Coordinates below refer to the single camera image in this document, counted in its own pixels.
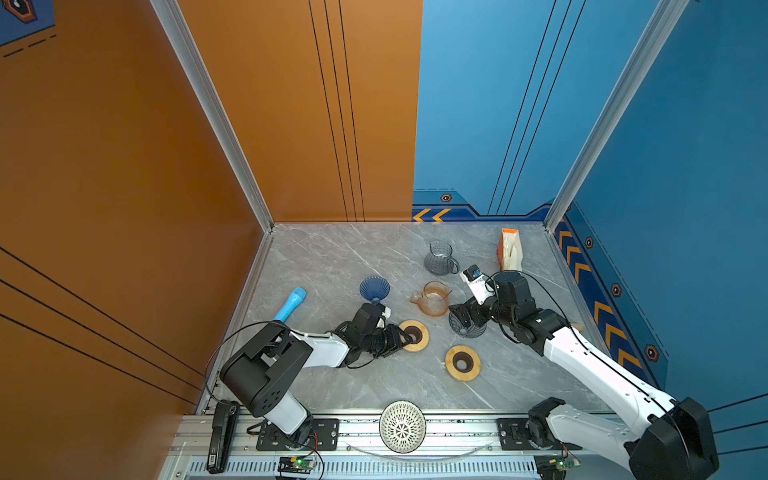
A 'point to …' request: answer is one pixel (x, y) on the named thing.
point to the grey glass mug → (440, 260)
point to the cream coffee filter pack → (509, 250)
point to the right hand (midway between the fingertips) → (463, 296)
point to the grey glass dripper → (471, 332)
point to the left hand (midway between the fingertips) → (412, 340)
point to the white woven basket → (402, 426)
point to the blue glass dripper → (374, 288)
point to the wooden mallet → (578, 326)
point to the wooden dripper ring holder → (418, 334)
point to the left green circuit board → (296, 464)
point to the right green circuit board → (554, 465)
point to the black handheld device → (223, 426)
